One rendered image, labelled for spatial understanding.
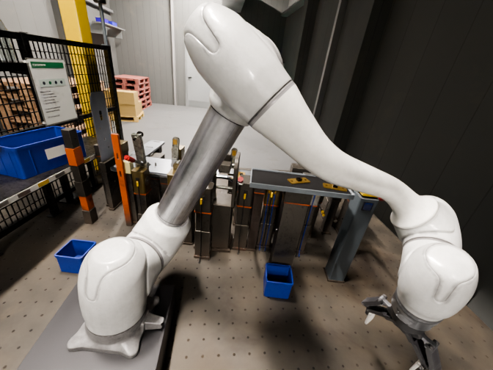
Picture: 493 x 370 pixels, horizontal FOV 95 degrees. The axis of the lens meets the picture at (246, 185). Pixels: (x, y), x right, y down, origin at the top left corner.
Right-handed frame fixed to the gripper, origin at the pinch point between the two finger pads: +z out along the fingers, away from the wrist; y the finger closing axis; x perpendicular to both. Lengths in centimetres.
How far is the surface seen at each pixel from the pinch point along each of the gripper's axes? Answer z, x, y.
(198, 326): 5, -47, -37
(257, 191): -16, -3, -63
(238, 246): 12, -18, -63
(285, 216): -14.5, -1.7, -45.4
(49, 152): -43, -74, -114
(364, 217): -11.1, 23.1, -29.4
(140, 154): -34, -41, -100
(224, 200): -12, -16, -73
